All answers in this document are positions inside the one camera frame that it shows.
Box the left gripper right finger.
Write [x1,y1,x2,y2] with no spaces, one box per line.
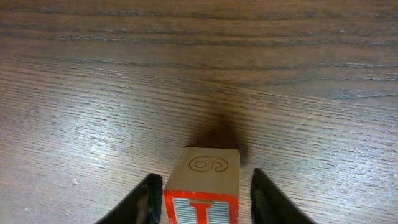
[250,168,315,224]

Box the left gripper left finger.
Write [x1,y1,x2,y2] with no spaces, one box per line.
[96,174,163,224]

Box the red I block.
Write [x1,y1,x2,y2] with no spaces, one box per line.
[164,147,240,224]

